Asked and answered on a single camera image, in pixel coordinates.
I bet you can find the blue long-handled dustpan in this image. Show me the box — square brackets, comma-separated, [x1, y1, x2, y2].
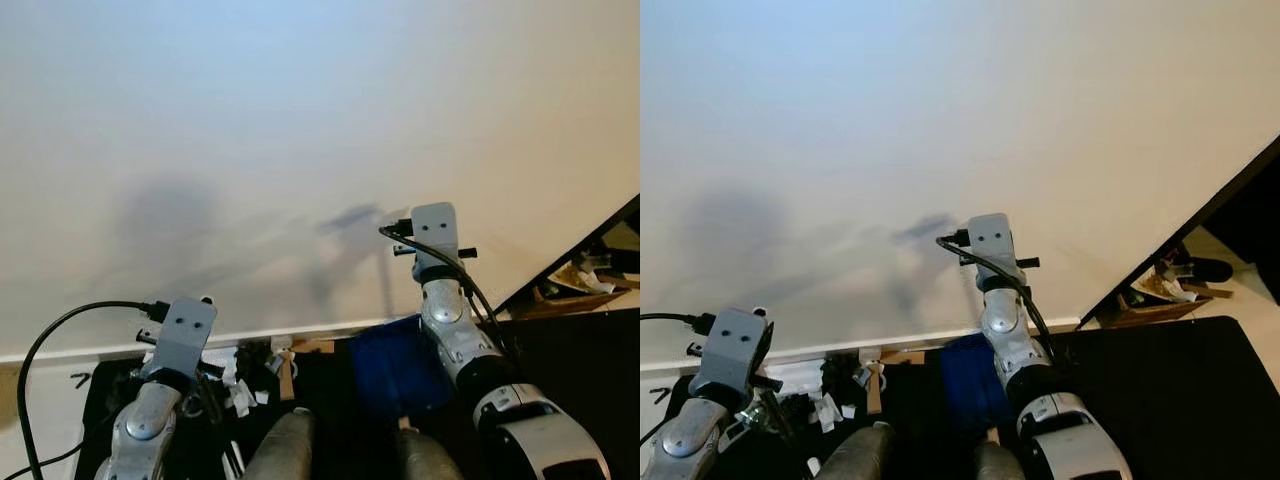
[938, 333, 1013, 433]
[347, 315, 456, 419]

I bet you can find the black floor mat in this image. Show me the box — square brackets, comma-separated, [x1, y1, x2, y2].
[75, 308, 641, 480]
[650, 315, 1280, 480]

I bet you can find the black crumpled debris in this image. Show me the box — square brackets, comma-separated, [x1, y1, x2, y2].
[235, 340, 286, 376]
[820, 355, 866, 396]

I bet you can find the white paper scrap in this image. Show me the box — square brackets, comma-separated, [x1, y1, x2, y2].
[812, 393, 856, 433]
[225, 375, 263, 418]

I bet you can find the grey robot left leg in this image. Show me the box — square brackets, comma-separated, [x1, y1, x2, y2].
[815, 422, 901, 480]
[245, 408, 319, 480]

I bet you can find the grey robot leg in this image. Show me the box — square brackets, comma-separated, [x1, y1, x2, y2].
[975, 440, 1031, 480]
[398, 428, 467, 480]
[815, 422, 901, 480]
[245, 408, 319, 480]

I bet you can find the white crumpled paper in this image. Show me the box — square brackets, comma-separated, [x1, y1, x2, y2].
[1150, 275, 1201, 301]
[570, 258, 613, 293]

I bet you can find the brown cardboard rubbish box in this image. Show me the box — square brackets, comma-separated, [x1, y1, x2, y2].
[1095, 270, 1236, 329]
[530, 255, 641, 321]

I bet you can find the grey robot right leg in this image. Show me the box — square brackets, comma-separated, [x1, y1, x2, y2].
[398, 428, 467, 480]
[975, 440, 1031, 480]

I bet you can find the black door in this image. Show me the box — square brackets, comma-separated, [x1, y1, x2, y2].
[1200, 175, 1280, 301]

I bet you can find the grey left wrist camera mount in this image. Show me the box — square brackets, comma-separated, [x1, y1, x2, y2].
[150, 297, 219, 383]
[690, 308, 771, 403]

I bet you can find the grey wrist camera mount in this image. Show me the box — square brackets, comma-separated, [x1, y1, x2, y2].
[410, 203, 461, 279]
[690, 308, 771, 403]
[965, 213, 1015, 283]
[150, 297, 219, 383]

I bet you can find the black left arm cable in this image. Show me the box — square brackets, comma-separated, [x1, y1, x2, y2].
[640, 313, 717, 334]
[18, 300, 173, 480]

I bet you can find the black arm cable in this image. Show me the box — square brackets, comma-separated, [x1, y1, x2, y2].
[380, 222, 506, 351]
[640, 313, 717, 334]
[18, 300, 173, 480]
[937, 232, 1059, 361]

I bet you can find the black door frame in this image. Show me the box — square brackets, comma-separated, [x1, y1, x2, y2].
[495, 192, 641, 316]
[1078, 135, 1280, 323]

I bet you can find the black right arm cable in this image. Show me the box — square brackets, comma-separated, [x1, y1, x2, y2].
[937, 232, 1059, 361]
[380, 222, 506, 351]

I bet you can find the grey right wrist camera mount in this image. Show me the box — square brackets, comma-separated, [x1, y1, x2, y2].
[965, 213, 1015, 283]
[410, 203, 461, 279]

